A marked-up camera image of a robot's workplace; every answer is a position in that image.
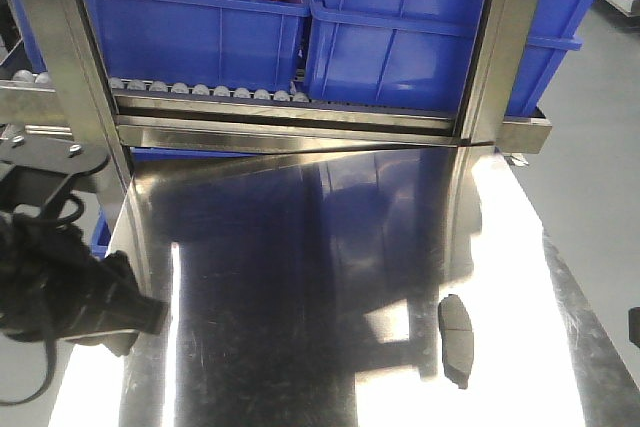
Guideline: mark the large blue plastic bin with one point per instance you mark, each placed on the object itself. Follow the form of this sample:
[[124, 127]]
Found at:
[[236, 43]]

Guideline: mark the roller conveyor track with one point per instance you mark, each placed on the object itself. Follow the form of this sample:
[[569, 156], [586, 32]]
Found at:
[[181, 88]]

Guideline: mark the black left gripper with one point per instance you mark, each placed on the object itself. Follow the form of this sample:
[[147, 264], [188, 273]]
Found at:
[[53, 288]]

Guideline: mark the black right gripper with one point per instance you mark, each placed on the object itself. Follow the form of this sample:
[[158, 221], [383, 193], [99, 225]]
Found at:
[[634, 325]]

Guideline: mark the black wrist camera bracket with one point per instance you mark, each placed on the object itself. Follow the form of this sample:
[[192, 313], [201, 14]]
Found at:
[[41, 173]]

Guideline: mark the stainless steel rack frame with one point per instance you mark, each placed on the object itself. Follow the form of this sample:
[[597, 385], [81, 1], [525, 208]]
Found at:
[[83, 104]]

